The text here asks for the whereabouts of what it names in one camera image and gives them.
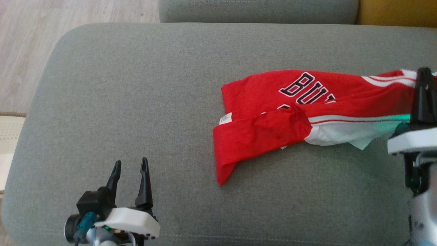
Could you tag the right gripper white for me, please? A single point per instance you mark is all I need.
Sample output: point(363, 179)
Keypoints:
point(416, 141)

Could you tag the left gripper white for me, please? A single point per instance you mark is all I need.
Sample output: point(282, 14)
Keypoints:
point(133, 220)

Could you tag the red basketball jersey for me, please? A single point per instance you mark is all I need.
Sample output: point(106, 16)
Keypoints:
point(259, 99)

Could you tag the large grey sofa ottoman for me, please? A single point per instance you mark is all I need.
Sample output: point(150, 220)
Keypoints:
point(136, 102)

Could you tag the yellow sofa back cushion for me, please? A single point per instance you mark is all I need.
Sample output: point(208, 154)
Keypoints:
point(399, 12)

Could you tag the grey sofa seat cushion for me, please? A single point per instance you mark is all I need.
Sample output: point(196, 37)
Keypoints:
point(256, 10)

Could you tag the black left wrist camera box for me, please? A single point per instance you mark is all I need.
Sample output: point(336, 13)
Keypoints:
point(92, 203)

